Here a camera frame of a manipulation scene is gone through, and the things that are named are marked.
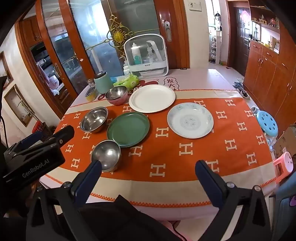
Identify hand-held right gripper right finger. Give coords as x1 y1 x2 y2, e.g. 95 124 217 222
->
195 160 271 241

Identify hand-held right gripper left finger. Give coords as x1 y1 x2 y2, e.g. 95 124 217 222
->
25 160 102 241

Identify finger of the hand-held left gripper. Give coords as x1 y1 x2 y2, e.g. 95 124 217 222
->
14 131 50 149
4 125 75 161

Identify stainless steel bowl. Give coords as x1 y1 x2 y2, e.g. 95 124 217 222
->
80 107 109 133
91 140 121 172

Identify blue patterned white plate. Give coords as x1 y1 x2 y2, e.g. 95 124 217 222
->
167 103 214 139

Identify green plate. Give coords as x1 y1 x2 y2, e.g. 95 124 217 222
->
107 112 150 148

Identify pink steel bowl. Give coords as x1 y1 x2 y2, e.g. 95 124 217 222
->
105 86 128 106

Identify red basket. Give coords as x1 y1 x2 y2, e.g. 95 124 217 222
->
32 123 47 133

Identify glass jar yellow contents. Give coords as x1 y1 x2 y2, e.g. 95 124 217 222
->
85 79 97 102

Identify person's dark clothing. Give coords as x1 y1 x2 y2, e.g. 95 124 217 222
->
79 195 220 241

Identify mint green canister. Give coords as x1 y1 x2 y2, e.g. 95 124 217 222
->
94 71 114 94

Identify pink plastic stool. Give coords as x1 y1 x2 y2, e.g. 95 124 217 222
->
273 152 293 183

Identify blue plastic stool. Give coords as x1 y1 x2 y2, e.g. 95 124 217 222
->
255 110 279 151

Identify blue cloth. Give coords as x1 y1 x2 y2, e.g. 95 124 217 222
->
276 183 296 241

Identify green tissue pack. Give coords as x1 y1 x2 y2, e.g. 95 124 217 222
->
113 74 140 90

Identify cardboard box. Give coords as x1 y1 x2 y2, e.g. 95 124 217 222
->
274 125 296 158

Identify wooden sliding glass door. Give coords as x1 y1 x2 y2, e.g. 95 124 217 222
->
36 0 189 109

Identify white printed tablecloth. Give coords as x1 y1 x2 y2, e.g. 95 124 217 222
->
38 68 278 223

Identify white bottle teal label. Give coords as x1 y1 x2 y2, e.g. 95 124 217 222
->
132 43 142 65

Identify gold door ornament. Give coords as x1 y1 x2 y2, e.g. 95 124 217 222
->
105 14 134 49

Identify clear bottle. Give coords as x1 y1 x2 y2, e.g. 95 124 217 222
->
144 46 154 64

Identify wooden cabinet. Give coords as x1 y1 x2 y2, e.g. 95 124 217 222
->
243 0 296 123

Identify white storage case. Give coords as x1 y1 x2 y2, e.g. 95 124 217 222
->
123 33 169 77

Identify white shoe rack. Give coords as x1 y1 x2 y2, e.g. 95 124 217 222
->
209 30 222 64

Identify dark entrance door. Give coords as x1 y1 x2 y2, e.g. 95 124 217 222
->
232 7 251 77

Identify wooden picture frame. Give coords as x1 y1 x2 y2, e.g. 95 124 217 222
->
4 85 35 127
0 51 14 90

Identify silver door handle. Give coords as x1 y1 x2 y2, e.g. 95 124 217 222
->
164 20 172 42

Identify wall switch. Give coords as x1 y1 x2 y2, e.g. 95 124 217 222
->
188 0 201 11

